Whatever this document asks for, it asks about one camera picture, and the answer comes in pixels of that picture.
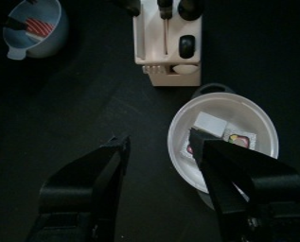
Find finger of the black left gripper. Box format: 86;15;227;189
5;16;30;32

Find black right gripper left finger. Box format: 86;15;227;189
25;134;132;242

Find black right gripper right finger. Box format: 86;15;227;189
189;127;300;242

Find salmon sushi toy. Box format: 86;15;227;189
25;17;57;39

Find maki roll sushi toy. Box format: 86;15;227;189
180;130;197;163
221;126;259;150

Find white rice block sushi toy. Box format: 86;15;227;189
193;111;229;138

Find light blue toy pot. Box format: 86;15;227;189
2;0;70;61

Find gray toy pot white inside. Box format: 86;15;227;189
166;82;281;211

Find pink toy knife block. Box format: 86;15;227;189
132;0;203;87

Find white oval toy utensil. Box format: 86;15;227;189
172;63;200;76

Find short black handled toy knife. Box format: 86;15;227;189
177;34;197;60

